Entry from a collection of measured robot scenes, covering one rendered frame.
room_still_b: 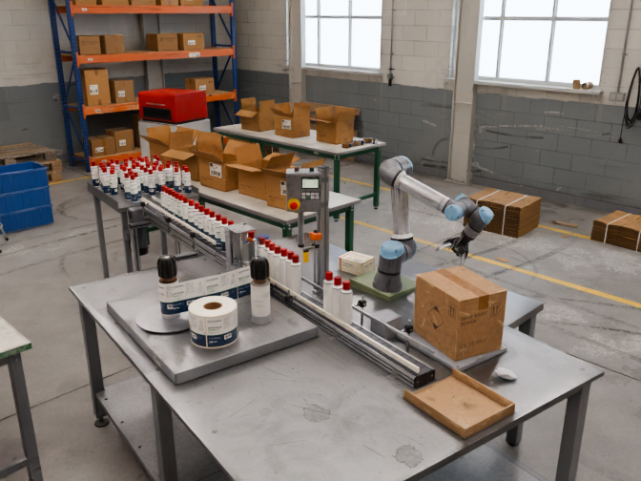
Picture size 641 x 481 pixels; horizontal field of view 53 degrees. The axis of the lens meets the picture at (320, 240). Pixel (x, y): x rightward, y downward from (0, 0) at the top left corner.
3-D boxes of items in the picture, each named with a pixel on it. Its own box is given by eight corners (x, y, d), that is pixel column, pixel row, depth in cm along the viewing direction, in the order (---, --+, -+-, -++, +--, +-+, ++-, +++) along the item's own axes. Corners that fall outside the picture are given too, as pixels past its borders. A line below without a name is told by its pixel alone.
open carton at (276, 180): (255, 207, 484) (253, 158, 471) (299, 194, 521) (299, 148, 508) (292, 218, 461) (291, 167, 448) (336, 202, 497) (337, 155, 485)
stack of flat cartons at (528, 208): (461, 225, 691) (464, 197, 681) (485, 214, 730) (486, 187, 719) (518, 239, 652) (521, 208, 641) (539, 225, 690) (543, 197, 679)
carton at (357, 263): (338, 269, 355) (338, 257, 353) (350, 262, 364) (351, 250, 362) (361, 276, 346) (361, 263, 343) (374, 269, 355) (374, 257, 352)
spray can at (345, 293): (338, 323, 283) (338, 281, 276) (346, 320, 286) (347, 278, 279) (344, 327, 279) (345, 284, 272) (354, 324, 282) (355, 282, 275)
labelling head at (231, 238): (225, 273, 336) (223, 226, 328) (247, 267, 343) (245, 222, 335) (238, 282, 326) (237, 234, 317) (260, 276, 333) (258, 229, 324)
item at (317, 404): (69, 290, 334) (68, 286, 333) (305, 235, 416) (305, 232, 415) (289, 549, 173) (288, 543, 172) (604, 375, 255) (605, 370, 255)
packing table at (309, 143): (216, 186, 845) (213, 127, 819) (262, 176, 898) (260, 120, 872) (336, 223, 698) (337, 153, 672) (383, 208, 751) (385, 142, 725)
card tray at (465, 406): (403, 397, 237) (403, 388, 236) (452, 375, 251) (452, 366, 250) (464, 439, 214) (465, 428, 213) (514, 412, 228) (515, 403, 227)
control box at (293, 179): (287, 206, 311) (286, 168, 305) (321, 206, 311) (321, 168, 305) (286, 212, 302) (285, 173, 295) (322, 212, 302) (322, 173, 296)
